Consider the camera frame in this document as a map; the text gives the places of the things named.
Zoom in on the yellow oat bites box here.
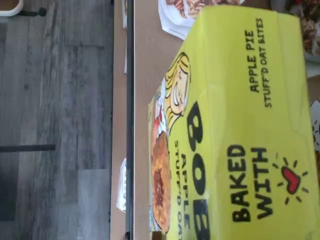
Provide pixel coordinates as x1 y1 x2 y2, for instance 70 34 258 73
148 5 320 240

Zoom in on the black rack shelf beam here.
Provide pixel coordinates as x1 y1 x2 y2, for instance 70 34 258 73
125 0 137 240

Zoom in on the green Bobo's apple pie box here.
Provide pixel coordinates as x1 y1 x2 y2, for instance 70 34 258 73
309 99 320 152

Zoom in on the white patterned carton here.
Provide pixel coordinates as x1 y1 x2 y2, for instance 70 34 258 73
115 157 129 214

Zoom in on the black stand leg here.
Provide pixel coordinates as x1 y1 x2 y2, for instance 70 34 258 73
0 144 56 153

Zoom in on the black stand foot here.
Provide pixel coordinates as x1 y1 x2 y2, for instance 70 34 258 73
21 7 48 18

